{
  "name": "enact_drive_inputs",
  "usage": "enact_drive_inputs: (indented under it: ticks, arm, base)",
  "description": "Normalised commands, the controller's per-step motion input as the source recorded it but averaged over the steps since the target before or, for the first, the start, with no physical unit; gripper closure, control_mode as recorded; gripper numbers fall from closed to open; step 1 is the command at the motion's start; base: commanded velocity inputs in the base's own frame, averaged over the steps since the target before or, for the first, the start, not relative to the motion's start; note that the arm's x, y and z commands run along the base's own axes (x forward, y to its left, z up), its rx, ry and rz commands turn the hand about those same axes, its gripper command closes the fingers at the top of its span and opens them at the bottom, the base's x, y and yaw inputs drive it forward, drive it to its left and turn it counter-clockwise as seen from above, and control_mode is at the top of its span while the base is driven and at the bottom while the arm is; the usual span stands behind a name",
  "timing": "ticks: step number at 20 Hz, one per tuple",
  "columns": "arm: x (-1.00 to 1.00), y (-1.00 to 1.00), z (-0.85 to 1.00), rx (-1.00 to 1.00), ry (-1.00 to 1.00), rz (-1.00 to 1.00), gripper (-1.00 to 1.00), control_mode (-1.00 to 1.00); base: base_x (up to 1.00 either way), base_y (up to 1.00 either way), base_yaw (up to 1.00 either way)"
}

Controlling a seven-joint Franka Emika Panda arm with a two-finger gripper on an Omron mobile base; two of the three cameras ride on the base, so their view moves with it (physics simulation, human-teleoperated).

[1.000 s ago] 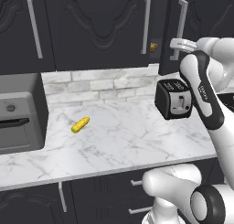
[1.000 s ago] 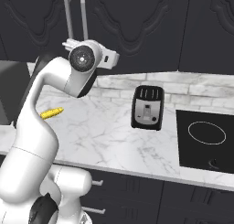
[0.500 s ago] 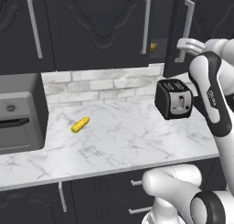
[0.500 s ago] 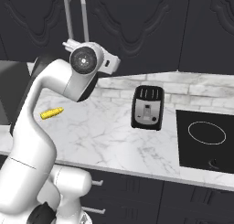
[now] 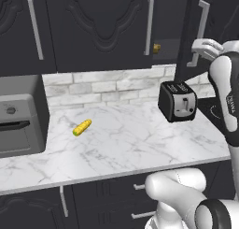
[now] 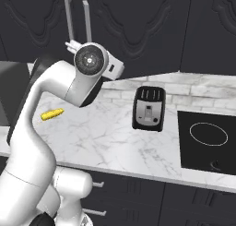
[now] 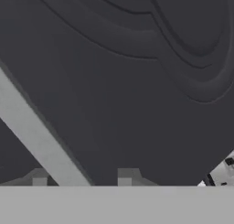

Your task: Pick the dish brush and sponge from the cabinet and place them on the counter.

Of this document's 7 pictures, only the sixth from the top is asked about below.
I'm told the silver drawer handle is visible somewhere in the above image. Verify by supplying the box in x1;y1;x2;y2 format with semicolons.
82;208;108;218
91;180;105;188

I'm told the black base cabinet door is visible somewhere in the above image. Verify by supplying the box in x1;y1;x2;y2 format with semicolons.
158;183;236;226

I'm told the dark grey kitchen unit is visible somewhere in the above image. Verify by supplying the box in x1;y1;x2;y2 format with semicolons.
0;61;31;128

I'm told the black hob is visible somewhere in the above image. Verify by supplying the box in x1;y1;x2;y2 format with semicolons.
176;110;236;176

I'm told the black cabinet door, carved panel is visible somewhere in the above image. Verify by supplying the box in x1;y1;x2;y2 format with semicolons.
71;0;193;80

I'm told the black drawer front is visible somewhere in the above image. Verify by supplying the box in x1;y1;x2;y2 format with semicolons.
83;170;166;211
80;201;164;226

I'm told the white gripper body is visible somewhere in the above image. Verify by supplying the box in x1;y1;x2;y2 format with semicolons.
65;41;82;55

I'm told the black cabinet door, straight handle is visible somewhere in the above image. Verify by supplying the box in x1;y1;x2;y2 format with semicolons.
0;0;78;65

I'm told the black and silver toaster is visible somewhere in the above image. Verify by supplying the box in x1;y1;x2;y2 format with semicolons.
131;85;167;133

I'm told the yellow corn cob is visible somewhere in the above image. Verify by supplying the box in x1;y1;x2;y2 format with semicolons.
40;107;65;122

